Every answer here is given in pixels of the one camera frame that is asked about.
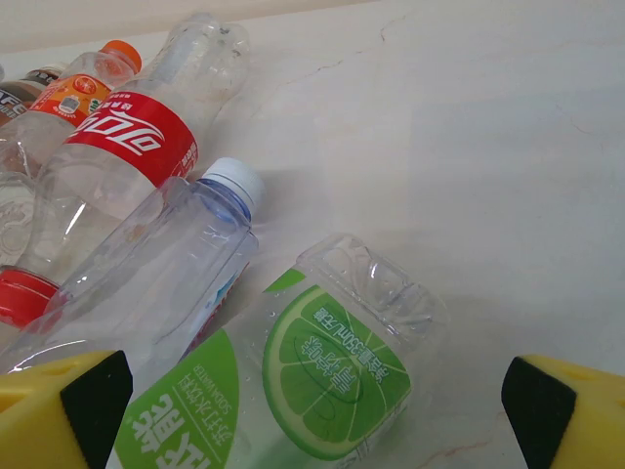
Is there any green lime label soda bottle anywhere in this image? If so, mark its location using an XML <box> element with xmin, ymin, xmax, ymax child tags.
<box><xmin>104</xmin><ymin>233</ymin><xmax>449</xmax><ymax>469</ymax></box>

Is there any orange label juice bottle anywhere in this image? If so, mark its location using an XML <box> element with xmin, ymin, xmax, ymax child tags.
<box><xmin>0</xmin><ymin>40</ymin><xmax>144</xmax><ymax>177</ymax></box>

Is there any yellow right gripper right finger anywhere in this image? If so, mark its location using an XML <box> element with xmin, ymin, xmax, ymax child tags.
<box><xmin>501</xmin><ymin>355</ymin><xmax>625</xmax><ymax>469</ymax></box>

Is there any brown label coffee bottle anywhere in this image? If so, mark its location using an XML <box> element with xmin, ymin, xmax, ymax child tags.
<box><xmin>0</xmin><ymin>62</ymin><xmax>69</xmax><ymax>129</ymax></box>

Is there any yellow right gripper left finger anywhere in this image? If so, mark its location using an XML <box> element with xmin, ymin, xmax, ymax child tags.
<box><xmin>0</xmin><ymin>349</ymin><xmax>134</xmax><ymax>469</ymax></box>

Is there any clear bottle small white cap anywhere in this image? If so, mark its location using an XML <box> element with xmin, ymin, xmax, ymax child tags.
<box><xmin>0</xmin><ymin>156</ymin><xmax>267</xmax><ymax>387</ymax></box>

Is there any clear plastic bottle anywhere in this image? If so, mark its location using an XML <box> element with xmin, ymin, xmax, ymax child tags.
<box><xmin>0</xmin><ymin>141</ymin><xmax>45</xmax><ymax>268</ymax></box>

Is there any red label cola bottle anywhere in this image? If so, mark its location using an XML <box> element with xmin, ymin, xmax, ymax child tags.
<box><xmin>0</xmin><ymin>13</ymin><xmax>251</xmax><ymax>327</ymax></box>

